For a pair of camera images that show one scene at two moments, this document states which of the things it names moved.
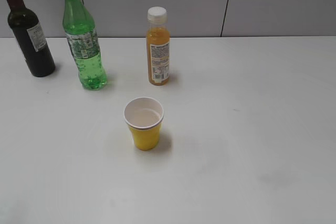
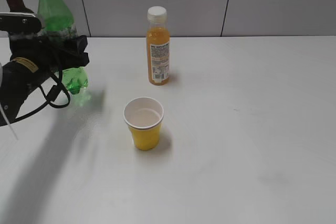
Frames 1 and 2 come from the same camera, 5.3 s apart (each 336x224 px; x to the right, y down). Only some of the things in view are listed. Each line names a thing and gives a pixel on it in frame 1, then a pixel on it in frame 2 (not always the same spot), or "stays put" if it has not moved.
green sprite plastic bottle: (79, 25) → (56, 20)
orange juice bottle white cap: (158, 46) stays put
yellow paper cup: (144, 116) stays put
